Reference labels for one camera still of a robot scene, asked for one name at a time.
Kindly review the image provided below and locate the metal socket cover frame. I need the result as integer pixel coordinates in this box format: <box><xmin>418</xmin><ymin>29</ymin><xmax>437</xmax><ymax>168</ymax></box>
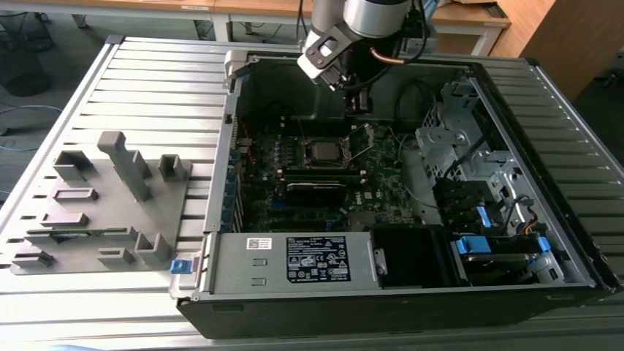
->
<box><xmin>342</xmin><ymin>123</ymin><xmax>377</xmax><ymax>165</ymax></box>

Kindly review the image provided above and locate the silver topped green CPU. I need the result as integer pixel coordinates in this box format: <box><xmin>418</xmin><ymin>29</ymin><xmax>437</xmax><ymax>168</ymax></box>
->
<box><xmin>310</xmin><ymin>142</ymin><xmax>338</xmax><ymax>160</ymax></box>

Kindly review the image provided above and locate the metal CPU socket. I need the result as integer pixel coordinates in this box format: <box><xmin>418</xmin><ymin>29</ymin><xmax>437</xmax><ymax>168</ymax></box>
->
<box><xmin>298</xmin><ymin>135</ymin><xmax>357</xmax><ymax>171</ymax></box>

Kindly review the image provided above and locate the copper coloured curved tube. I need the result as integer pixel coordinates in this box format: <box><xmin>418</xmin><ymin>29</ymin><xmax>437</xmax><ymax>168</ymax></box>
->
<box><xmin>367</xmin><ymin>46</ymin><xmax>406</xmax><ymax>68</ymax></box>

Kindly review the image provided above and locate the silver metal drive cage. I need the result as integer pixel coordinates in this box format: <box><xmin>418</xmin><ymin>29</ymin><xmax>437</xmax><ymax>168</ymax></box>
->
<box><xmin>413</xmin><ymin>69</ymin><xmax>527</xmax><ymax>191</ymax></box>

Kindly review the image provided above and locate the wooden desk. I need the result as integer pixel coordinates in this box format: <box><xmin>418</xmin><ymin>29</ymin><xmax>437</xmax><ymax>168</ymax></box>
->
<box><xmin>0</xmin><ymin>0</ymin><xmax>218</xmax><ymax>30</ymax></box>
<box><xmin>213</xmin><ymin>0</ymin><xmax>513</xmax><ymax>56</ymax></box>

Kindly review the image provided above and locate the green motherboard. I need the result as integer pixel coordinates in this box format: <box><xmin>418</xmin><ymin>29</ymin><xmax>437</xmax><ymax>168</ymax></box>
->
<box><xmin>227</xmin><ymin>116</ymin><xmax>439</xmax><ymax>235</ymax></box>

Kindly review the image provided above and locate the black graphics card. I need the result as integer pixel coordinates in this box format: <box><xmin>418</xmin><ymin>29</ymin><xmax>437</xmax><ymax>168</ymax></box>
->
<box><xmin>285</xmin><ymin>181</ymin><xmax>350</xmax><ymax>208</ymax></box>

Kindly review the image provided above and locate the black disk bay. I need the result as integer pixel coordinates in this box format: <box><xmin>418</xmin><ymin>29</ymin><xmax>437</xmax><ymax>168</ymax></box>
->
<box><xmin>430</xmin><ymin>178</ymin><xmax>506</xmax><ymax>235</ymax></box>

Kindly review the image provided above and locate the silver finned chipset heatsink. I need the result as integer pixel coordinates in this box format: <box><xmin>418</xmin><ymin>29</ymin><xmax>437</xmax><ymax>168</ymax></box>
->
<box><xmin>347</xmin><ymin>211</ymin><xmax>378</xmax><ymax>230</ymax></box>

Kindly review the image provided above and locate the wooden cabinet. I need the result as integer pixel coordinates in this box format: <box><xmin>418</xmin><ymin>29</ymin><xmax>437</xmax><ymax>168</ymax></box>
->
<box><xmin>489</xmin><ymin>0</ymin><xmax>624</xmax><ymax>102</ymax></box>

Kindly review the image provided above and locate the hard disk in blue carrier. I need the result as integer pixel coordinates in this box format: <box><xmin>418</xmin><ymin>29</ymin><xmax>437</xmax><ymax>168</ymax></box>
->
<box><xmin>450</xmin><ymin>235</ymin><xmax>557</xmax><ymax>288</ymax></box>

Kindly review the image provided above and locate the silver power supply unit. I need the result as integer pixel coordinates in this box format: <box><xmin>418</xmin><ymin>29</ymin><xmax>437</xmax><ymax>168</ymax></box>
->
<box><xmin>194</xmin><ymin>230</ymin><xmax>378</xmax><ymax>295</ymax></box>

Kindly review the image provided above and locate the grey parts rack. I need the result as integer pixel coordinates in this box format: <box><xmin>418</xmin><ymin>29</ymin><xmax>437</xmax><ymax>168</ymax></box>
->
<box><xmin>9</xmin><ymin>130</ymin><xmax>194</xmax><ymax>275</ymax></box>

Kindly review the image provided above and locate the black and grey PC case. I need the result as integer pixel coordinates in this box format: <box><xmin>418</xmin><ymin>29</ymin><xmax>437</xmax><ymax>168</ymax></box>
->
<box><xmin>167</xmin><ymin>49</ymin><xmax>624</xmax><ymax>341</ymax></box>

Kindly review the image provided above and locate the green RAM stick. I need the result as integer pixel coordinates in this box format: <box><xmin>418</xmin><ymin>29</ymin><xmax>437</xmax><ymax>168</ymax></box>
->
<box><xmin>26</xmin><ymin>227</ymin><xmax>130</xmax><ymax>242</ymax></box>

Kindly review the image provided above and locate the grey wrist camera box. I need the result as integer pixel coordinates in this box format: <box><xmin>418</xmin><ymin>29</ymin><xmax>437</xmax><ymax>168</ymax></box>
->
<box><xmin>295</xmin><ymin>24</ymin><xmax>353</xmax><ymax>93</ymax></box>

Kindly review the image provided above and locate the black cable bundle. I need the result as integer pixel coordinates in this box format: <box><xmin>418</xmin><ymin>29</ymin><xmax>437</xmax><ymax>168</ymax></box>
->
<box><xmin>393</xmin><ymin>80</ymin><xmax>439</xmax><ymax>132</ymax></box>

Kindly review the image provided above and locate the grey case latch handle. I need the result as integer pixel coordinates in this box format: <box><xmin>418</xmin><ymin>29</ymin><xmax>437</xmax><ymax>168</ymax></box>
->
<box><xmin>222</xmin><ymin>50</ymin><xmax>250</xmax><ymax>91</ymax></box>

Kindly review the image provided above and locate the blue floor cable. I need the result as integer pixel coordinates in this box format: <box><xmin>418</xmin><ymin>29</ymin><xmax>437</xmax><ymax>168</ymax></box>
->
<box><xmin>0</xmin><ymin>104</ymin><xmax>63</xmax><ymax>153</ymax></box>

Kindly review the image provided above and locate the black wire waste bin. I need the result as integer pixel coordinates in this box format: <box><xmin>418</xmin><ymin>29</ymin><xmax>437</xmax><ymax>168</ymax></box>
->
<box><xmin>0</xmin><ymin>10</ymin><xmax>54</xmax><ymax>98</ymax></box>

